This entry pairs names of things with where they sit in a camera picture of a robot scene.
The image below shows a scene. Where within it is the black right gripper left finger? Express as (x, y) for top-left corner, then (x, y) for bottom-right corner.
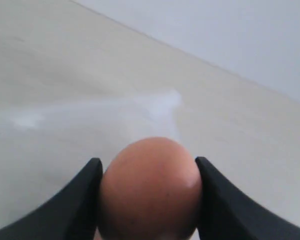
(0, 158), (103, 240)

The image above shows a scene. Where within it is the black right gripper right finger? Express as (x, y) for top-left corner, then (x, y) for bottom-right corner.
(195, 157), (300, 240)

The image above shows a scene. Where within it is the brown egg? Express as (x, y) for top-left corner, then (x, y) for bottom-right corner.
(98, 137), (203, 240)

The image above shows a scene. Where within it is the clear plastic bin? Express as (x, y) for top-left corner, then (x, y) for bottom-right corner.
(0, 90), (183, 145)

